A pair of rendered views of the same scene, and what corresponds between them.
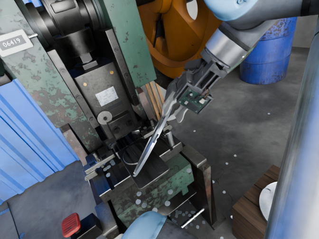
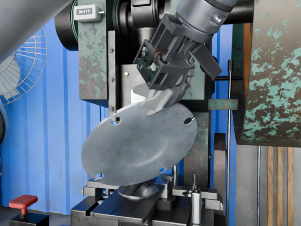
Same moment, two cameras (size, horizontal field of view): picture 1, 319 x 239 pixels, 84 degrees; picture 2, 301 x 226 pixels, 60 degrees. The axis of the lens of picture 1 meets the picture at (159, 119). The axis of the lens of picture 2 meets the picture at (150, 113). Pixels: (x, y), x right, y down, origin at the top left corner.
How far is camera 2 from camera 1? 44 cm
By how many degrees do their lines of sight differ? 46
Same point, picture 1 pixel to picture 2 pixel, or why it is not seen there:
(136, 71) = not seen: hidden behind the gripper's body
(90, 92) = (128, 84)
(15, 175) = (73, 191)
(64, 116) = (90, 91)
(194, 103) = (148, 70)
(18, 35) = (90, 7)
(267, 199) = not seen: outside the picture
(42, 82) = (91, 52)
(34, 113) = not seen: hidden behind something
